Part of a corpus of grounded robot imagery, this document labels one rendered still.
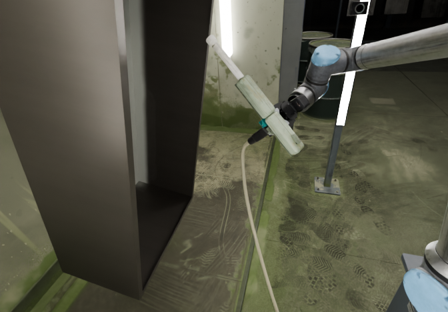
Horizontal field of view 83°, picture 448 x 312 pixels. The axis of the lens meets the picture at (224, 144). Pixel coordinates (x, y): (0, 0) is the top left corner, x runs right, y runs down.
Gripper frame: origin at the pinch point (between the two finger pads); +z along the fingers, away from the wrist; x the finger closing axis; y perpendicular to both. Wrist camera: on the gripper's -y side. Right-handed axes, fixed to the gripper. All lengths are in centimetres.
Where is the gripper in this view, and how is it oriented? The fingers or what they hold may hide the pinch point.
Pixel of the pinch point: (269, 127)
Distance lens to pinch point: 88.9
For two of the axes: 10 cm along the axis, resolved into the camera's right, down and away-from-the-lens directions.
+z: -6.9, 5.5, -4.8
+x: -6.2, -7.9, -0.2
